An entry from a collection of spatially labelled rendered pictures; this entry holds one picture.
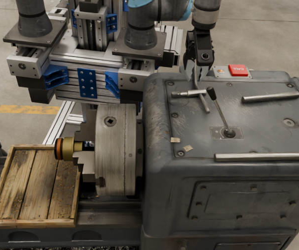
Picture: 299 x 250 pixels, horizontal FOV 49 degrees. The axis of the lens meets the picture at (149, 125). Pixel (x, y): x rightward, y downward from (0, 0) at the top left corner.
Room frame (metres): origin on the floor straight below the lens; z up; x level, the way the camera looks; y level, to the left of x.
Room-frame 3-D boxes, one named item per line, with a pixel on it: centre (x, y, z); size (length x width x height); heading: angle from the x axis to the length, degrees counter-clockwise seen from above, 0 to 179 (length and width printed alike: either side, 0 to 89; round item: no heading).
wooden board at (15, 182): (0.71, 0.40, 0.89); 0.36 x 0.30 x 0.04; 5
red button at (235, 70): (1.00, -0.31, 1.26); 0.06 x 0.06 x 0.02; 5
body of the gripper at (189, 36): (0.91, -0.14, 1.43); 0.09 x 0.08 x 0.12; 5
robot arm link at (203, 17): (0.90, -0.13, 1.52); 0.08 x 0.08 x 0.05
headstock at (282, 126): (0.79, -0.28, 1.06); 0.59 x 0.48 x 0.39; 95
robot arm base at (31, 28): (1.37, 0.56, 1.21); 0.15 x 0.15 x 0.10
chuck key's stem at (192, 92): (0.84, -0.12, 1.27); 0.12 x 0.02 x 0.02; 103
